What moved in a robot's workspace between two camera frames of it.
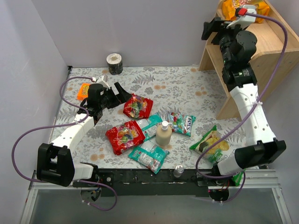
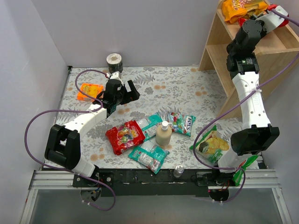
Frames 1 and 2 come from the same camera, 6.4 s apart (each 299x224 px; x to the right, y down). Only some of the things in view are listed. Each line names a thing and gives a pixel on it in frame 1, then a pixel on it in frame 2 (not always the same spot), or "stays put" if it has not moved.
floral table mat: x=169 y=123 stays put
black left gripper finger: x=123 y=95 to x=133 y=92
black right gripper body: x=218 y=30 to x=248 y=17
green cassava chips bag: x=221 y=150 stays put
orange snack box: x=82 y=93 stays put
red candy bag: x=124 y=136 stays put
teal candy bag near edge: x=150 y=155 stays put
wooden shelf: x=276 y=55 stays put
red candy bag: x=138 y=107 to x=241 y=20
